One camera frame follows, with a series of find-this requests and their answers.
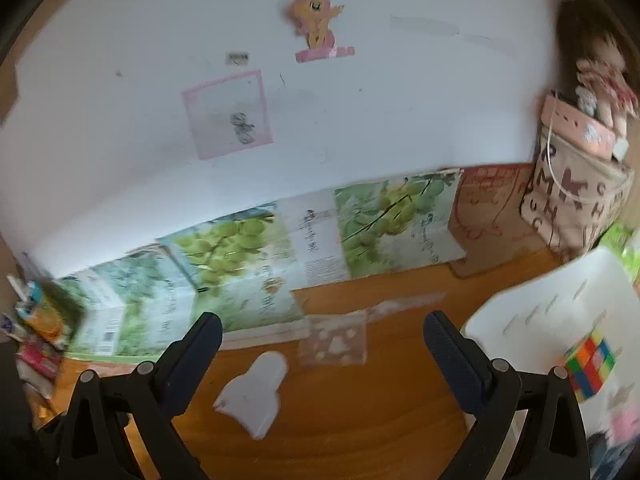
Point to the multicolour puzzle cube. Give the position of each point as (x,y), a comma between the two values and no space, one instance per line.
(588,364)

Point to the orange pony wall sticker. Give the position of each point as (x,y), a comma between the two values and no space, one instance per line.
(311,19)

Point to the pink hair roller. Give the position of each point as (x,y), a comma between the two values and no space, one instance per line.
(624,425)

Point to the brown cardboard piece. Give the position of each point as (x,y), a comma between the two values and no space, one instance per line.
(487,224)

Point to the green grape cardboard panel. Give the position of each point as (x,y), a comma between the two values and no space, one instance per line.
(247,266)

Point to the pink framed wall sticker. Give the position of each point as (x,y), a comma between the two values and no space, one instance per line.
(228,115)

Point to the orange juice carton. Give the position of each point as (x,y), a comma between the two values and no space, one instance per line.
(42,314)

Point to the letter print fabric bag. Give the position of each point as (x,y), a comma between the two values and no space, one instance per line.
(572,197)

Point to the brown haired rag doll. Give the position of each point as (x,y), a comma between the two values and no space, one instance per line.
(599,59)

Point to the pink snack packet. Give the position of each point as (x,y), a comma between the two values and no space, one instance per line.
(42,358)

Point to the blue dental floss box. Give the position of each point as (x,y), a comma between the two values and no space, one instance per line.
(605,460)

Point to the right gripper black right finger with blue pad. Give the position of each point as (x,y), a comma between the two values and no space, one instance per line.
(552,443)

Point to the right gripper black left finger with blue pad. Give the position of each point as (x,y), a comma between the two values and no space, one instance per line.
(89,441)

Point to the pink pencil case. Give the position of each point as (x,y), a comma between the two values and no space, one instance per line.
(577,128)

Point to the white spatula-shaped scraper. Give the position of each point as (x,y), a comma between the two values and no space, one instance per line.
(252,398)

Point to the white plastic storage tray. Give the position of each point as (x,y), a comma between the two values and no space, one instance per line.
(533,324)

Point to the green tissue pack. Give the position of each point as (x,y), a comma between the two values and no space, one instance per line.
(624,243)

